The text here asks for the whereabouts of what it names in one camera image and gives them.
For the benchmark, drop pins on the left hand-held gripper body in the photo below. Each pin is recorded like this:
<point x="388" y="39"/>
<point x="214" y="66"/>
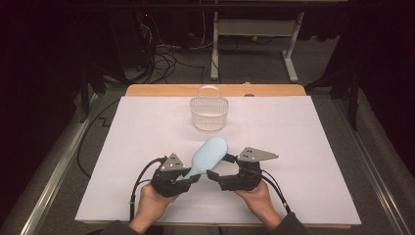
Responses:
<point x="166" y="184"/>

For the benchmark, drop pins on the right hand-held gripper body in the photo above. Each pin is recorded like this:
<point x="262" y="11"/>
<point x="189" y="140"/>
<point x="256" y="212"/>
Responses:
<point x="244" y="179"/>

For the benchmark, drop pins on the light blue hairbrush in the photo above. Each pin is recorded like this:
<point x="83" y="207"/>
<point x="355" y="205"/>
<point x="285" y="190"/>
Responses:
<point x="208" y="153"/>

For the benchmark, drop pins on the white plastic basket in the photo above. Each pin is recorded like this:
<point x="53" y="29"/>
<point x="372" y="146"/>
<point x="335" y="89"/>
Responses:
<point x="208" y="123"/>

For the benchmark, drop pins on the person's right hand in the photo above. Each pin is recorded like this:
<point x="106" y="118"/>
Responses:
<point x="256" y="199"/>

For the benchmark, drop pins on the person's left hand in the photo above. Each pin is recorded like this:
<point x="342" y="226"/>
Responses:
<point x="151" y="202"/>

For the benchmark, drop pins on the white table cover board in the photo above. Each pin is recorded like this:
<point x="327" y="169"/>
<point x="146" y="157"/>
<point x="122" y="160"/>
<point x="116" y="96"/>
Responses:
<point x="277" y="124"/>

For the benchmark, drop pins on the wooden table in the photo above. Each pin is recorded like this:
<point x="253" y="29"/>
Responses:
<point x="156" y="89"/>

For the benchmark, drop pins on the black stand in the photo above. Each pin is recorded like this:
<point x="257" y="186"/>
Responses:
<point x="85" y="94"/>
<point x="354" y="98"/>

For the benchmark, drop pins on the small yellow object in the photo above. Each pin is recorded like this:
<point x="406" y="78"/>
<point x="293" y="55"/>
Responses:
<point x="254" y="38"/>

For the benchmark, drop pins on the metal floor rail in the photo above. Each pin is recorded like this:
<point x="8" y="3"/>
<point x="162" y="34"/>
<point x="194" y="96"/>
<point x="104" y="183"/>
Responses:
<point x="55" y="176"/>
<point x="375" y="176"/>

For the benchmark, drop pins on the white metal desk frame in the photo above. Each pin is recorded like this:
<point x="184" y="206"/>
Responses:
<point x="254" y="27"/>

